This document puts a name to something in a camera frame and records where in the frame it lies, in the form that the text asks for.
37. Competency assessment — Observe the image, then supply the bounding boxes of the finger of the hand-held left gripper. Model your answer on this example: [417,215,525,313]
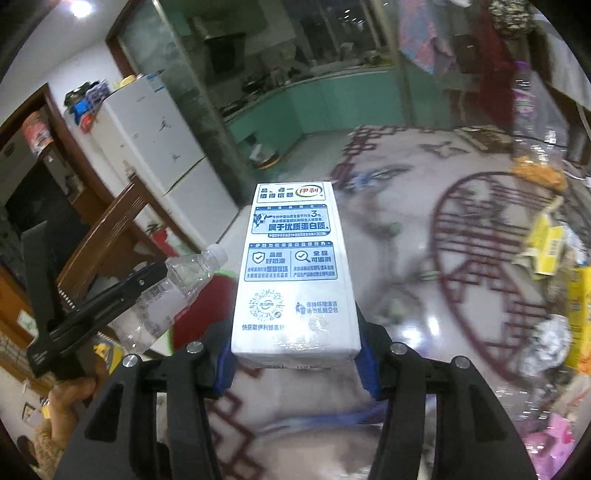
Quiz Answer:
[46,261,171,342]

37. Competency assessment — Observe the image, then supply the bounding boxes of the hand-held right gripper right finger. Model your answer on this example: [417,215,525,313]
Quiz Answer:
[353,310,539,480]

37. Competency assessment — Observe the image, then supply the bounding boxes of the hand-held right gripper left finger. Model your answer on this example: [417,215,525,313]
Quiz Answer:
[54,320,239,480]

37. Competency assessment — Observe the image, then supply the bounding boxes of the clear plastic bottle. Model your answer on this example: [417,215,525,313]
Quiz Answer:
[108,244,229,354]

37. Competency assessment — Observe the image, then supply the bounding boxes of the red bin with green rim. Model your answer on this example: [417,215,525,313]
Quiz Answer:
[170,271,241,357]

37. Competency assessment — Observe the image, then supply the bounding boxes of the white milk carton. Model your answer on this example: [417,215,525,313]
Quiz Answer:
[231,181,362,370]

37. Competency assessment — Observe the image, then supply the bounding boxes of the pink snack wrapper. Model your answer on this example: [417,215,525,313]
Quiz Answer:
[521,410,576,468]

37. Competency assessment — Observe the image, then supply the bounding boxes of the person's left hand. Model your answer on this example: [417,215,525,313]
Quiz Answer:
[44,375,99,437]

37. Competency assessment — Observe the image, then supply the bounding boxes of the carved wooden chair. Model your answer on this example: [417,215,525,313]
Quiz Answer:
[54,176,182,334]

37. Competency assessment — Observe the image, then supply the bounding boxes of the yellow plastic toy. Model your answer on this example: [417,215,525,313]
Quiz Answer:
[92,342,125,370]

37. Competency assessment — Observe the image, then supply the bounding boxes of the printed tablecloth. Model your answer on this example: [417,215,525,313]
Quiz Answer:
[203,124,591,480]

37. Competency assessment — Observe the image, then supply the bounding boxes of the white refrigerator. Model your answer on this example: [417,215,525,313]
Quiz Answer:
[98,71,242,259]

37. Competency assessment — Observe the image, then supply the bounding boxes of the blue and red items pile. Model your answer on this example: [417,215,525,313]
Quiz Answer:
[64,82,110,136]

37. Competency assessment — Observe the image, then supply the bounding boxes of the yellow rimmed basin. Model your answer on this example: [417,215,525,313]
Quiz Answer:
[248,142,281,170]

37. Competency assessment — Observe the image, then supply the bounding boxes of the crumpled silver foil wrapper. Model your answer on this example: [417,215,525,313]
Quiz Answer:
[523,315,574,385]

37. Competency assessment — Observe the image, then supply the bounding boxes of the yellow box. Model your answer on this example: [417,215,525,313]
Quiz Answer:
[564,265,591,371]

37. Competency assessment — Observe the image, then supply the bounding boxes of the flattened yellow carton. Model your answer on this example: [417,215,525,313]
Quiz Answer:
[516,196,576,282]

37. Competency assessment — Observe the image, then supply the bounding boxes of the black range hood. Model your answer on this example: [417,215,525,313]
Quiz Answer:
[203,31,246,75]

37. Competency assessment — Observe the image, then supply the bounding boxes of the clear bag with orange snacks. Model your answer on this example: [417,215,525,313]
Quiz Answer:
[509,60,572,195]

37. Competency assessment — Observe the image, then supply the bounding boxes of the teal kitchen cabinets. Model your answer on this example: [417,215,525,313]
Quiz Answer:
[224,75,413,145]

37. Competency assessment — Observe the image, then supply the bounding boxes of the red hanging cloth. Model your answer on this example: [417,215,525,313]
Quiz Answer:
[475,8,519,126]

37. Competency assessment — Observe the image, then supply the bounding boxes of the patterned hanging cloth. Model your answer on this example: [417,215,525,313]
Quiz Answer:
[396,0,463,75]

